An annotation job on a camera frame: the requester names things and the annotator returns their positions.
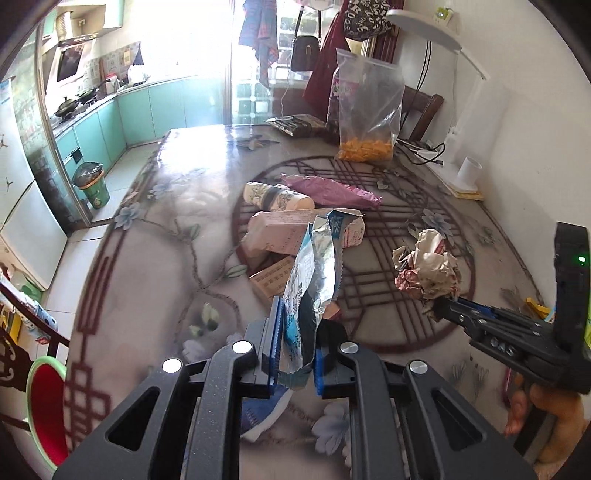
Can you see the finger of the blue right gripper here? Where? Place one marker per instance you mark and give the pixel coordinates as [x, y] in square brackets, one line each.
[474, 309]

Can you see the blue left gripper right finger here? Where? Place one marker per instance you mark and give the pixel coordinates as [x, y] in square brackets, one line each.
[330, 335]

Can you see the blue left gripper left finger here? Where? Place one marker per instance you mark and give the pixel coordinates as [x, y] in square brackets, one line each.
[272, 339]

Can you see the silver foil snack wrapper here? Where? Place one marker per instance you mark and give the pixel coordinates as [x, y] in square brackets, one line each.
[313, 284]

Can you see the floral paper wad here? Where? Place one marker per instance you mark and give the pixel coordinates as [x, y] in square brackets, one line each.
[428, 271]

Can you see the black shoulder bag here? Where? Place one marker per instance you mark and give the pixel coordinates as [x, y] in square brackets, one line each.
[306, 49]

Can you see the green kitchen trash bin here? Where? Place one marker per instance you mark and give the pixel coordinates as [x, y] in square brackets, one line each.
[89, 177]

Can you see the teal kitchen cabinets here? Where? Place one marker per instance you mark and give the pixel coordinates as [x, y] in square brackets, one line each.
[140, 115]

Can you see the small brown cardboard box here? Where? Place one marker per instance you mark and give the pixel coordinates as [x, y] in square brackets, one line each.
[271, 281]

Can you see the pink carton box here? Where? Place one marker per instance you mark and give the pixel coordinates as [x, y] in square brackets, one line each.
[279, 231]

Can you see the pink plastic wrapper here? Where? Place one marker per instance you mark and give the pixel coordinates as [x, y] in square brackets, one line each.
[330, 193]

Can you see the dark snack packet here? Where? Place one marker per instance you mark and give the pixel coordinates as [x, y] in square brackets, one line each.
[298, 125]

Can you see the clear zip bag orange snacks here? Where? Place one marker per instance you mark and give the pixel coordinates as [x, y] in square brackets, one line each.
[370, 96]

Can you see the carved wooden chair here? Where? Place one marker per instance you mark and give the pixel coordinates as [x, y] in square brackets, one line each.
[16, 362]

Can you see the white refrigerator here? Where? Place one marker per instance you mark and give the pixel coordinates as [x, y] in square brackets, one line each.
[32, 241]

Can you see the hanging plaid cloth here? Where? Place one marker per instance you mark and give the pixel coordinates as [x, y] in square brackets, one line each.
[259, 32]

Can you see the black patterned hanging bag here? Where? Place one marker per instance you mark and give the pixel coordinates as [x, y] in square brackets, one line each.
[365, 19]

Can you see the black range hood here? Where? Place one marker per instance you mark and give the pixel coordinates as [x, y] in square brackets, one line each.
[69, 62]

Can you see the wooden chair by wall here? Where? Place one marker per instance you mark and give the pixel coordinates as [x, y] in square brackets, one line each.
[418, 112]

